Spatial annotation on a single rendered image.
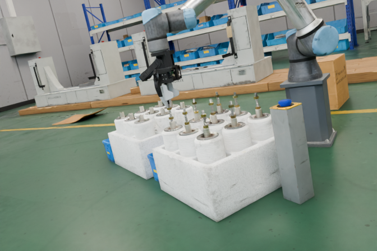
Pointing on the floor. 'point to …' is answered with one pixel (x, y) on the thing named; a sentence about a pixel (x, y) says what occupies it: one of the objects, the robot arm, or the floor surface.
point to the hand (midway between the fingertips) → (166, 103)
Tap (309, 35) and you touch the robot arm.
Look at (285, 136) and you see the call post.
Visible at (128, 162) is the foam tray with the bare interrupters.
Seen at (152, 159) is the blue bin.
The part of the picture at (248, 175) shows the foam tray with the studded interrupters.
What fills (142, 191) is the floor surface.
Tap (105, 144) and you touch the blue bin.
